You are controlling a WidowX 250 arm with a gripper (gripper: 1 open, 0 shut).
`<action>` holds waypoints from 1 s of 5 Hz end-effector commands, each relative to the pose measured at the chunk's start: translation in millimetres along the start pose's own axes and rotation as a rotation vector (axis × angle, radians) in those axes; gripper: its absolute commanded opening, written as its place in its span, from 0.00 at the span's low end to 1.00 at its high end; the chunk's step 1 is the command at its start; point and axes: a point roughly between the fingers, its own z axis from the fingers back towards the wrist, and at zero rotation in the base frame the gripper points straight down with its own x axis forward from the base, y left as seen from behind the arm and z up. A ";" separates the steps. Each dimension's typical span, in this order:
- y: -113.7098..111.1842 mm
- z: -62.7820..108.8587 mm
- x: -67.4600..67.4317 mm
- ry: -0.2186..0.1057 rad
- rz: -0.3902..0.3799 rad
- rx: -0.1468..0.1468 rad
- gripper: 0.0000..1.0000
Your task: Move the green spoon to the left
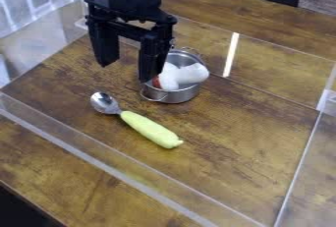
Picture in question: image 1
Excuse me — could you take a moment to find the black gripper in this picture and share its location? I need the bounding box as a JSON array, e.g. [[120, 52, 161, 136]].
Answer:
[[84, 0, 177, 83]]

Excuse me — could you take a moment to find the small metal pot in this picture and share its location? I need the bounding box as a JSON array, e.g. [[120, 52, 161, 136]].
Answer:
[[140, 47, 206, 104]]

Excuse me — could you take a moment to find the white mushroom toy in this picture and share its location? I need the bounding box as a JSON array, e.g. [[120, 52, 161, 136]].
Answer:
[[152, 62, 210, 91]]

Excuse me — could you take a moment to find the clear acrylic barrier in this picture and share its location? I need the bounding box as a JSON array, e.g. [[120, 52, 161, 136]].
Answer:
[[0, 91, 336, 227]]

